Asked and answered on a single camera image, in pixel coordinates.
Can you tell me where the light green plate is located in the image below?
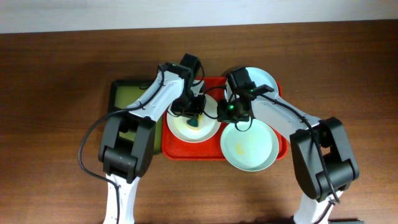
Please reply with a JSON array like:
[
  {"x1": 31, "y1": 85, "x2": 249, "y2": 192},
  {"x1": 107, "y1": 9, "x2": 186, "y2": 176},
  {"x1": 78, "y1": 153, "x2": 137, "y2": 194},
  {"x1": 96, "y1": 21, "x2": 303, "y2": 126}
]
[{"x1": 220, "y1": 119, "x2": 280, "y2": 172}]

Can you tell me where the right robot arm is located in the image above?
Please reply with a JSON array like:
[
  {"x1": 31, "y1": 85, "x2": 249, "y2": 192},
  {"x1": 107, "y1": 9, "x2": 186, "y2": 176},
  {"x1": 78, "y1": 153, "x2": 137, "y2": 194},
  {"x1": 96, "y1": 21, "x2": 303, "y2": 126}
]
[{"x1": 217, "y1": 83, "x2": 359, "y2": 223}]

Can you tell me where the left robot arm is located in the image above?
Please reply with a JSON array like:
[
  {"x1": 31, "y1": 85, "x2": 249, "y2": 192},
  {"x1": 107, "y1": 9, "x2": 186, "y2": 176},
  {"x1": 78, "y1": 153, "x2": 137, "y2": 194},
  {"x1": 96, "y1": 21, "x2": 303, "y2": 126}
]
[{"x1": 98, "y1": 59, "x2": 205, "y2": 223}]

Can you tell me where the white plate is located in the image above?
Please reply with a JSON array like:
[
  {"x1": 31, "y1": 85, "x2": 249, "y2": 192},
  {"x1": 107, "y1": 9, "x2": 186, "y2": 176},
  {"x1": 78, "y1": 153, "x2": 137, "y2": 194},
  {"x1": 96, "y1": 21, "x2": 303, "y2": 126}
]
[{"x1": 166, "y1": 106, "x2": 221, "y2": 143}]

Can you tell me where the light blue plate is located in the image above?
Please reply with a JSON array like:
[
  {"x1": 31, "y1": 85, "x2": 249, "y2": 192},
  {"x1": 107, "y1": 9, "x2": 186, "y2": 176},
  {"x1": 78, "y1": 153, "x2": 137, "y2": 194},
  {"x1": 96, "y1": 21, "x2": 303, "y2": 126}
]
[{"x1": 233, "y1": 67, "x2": 280, "y2": 95}]

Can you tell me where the green yellow sponge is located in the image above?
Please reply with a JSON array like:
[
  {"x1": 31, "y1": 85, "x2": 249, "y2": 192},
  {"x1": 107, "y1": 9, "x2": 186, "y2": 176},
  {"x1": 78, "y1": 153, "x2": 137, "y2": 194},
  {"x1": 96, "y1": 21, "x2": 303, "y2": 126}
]
[{"x1": 186, "y1": 118, "x2": 199, "y2": 128}]

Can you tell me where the red plastic tray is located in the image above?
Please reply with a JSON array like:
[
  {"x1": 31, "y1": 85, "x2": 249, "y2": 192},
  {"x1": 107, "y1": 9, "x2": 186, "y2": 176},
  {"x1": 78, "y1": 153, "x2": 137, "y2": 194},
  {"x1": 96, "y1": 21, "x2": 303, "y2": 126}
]
[{"x1": 161, "y1": 77, "x2": 289, "y2": 161}]

